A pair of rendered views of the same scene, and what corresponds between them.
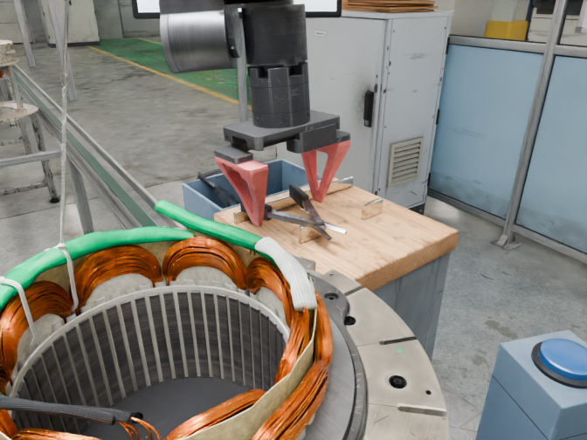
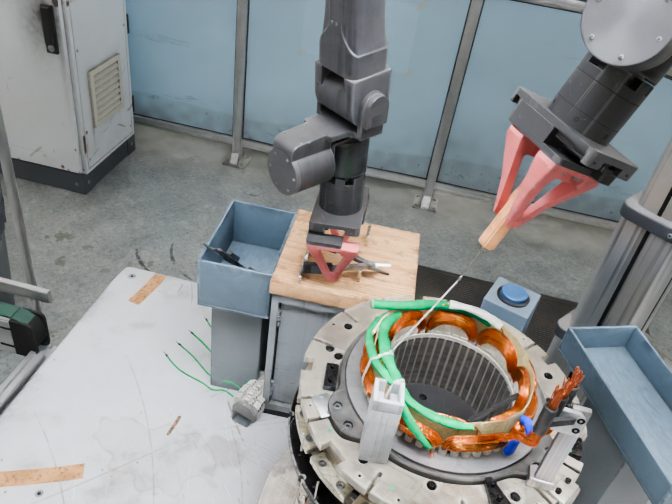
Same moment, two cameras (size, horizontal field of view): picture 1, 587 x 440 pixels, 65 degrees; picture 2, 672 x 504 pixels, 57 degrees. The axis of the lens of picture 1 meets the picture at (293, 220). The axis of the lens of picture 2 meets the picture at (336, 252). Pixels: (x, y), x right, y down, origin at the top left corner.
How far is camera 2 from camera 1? 0.62 m
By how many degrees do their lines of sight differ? 42
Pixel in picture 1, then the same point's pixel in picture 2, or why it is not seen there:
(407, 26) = not seen: outside the picture
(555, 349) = (509, 291)
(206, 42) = (323, 174)
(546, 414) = (517, 324)
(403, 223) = (389, 240)
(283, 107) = (358, 200)
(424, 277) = not seen: hidden behind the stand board
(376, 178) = (81, 119)
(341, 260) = (393, 284)
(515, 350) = (492, 299)
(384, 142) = (80, 71)
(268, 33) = (358, 158)
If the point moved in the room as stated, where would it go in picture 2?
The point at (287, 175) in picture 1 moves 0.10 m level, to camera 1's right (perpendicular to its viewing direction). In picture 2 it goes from (242, 213) to (289, 196)
